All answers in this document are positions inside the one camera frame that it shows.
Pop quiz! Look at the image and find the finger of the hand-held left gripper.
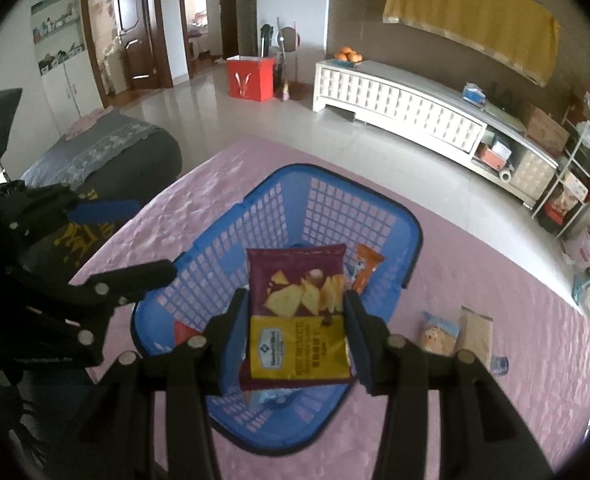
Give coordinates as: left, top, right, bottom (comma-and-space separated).
0, 183, 142, 237
8, 259, 179, 367

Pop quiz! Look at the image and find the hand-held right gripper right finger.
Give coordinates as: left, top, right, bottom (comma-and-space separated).
342, 290, 540, 480

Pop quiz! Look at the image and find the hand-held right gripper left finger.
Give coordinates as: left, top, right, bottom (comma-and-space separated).
70, 287, 251, 480

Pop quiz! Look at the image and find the maroon chip packet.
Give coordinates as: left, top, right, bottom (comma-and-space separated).
239, 244, 357, 392

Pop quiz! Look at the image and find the long orange cartoon snack packet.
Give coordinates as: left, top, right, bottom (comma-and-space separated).
345, 244, 385, 295

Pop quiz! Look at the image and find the blue plastic basket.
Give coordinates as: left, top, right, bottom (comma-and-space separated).
130, 163, 422, 457

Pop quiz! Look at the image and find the black cloth yellow print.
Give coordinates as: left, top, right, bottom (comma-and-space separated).
25, 187, 118, 271

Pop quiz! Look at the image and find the grey covered sofa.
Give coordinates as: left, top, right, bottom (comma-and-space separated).
20, 107, 183, 196

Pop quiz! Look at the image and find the bear print cracker packet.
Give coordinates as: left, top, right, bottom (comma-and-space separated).
419, 311, 462, 357

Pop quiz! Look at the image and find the beige cracker packet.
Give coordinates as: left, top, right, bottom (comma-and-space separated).
456, 306, 494, 368

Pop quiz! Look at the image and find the painted white cupboard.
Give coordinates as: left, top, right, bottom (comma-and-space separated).
28, 0, 107, 133

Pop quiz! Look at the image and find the brown wooden door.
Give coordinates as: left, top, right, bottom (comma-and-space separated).
112, 0, 165, 93

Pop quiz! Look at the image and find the red box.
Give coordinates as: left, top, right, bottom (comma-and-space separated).
226, 55, 276, 102

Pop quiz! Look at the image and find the orange box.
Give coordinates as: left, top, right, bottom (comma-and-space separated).
480, 145, 508, 168

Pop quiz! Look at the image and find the pink shopping bag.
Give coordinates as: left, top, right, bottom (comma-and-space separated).
562, 227, 590, 266

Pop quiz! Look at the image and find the round standing mirror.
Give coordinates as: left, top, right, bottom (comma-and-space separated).
276, 26, 302, 96

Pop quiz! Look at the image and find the white tufted TV cabinet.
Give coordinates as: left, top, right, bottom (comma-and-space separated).
312, 58, 560, 209

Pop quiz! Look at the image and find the black router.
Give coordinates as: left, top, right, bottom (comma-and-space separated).
490, 82, 523, 113

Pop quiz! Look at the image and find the cardboard box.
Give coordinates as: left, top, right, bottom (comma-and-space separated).
522, 102, 570, 156

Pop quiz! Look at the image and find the white metal rack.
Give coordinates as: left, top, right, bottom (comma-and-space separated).
532, 120, 590, 238

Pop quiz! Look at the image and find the yellow hanging cloth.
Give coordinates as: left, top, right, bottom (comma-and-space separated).
382, 0, 560, 88

